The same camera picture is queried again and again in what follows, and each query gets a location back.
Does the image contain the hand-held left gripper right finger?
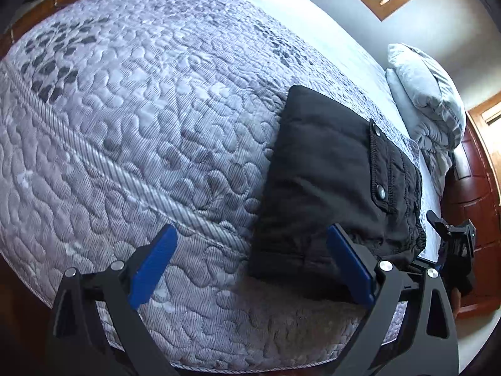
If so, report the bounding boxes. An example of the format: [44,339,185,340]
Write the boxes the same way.
[327,223,460,376]

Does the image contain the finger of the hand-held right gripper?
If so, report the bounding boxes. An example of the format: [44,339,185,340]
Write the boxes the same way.
[426,210,452,238]

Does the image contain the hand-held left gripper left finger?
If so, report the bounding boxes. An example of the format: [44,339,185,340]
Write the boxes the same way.
[46,223,179,376]

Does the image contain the black pants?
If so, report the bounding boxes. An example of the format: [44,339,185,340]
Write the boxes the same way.
[247,85,427,303]

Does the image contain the dark wooden headboard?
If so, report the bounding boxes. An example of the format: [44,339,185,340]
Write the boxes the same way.
[442,125,501,320]

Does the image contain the grey folded duvet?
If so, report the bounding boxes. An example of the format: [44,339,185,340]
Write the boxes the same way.
[385,68,455,198]

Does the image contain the grey pillow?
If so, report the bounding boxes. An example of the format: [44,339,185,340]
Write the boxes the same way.
[387,43,467,151]

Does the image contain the grey quilted mattress pad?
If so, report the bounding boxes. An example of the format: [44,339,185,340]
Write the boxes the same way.
[0,0,424,374]

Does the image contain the bed with blue sheet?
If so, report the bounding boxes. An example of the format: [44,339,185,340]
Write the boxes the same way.
[157,0,445,265]

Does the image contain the small wooden frame window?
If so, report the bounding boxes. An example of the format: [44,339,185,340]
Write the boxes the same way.
[467,92,501,136]

